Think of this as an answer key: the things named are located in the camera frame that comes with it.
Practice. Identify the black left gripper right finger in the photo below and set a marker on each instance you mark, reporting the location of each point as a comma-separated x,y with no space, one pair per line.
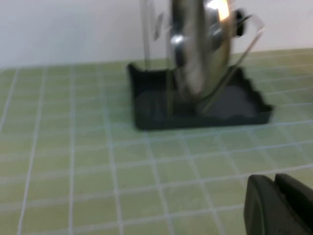
302,210

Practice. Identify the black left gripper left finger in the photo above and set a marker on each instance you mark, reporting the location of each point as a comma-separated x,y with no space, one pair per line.
264,208

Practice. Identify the steel pot lid black knob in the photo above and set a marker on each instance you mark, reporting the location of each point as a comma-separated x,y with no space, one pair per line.
195,49

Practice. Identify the green grid tablecloth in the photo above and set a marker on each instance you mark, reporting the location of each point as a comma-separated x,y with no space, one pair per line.
73,171

